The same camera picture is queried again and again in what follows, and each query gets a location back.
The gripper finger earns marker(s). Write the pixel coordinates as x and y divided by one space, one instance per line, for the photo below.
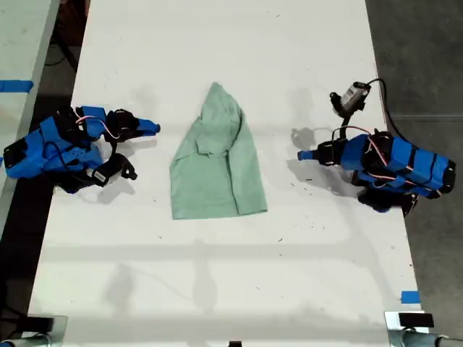
314 159
314 152
146 132
148 124

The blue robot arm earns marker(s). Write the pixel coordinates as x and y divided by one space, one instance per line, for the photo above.
408 159
36 148

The pale green T-shirt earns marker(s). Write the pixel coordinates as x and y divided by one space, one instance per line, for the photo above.
217 173

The long blue tape strip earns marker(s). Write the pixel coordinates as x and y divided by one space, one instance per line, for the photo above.
14 86

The small blue tape piece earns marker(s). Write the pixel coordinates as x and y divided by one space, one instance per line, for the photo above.
410 297

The small black box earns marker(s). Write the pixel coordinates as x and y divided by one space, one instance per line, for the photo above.
416 320
40 323

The small black clip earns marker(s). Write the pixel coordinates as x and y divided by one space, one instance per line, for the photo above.
235 344

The metal pipe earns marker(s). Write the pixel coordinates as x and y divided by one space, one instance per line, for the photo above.
434 340

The short black camera stalk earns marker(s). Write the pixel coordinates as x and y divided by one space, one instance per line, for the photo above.
114 149
348 119

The black camera box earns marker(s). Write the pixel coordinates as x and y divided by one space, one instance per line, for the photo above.
108 173
352 97

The metal table bracket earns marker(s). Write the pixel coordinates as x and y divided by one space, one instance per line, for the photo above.
392 332
60 327

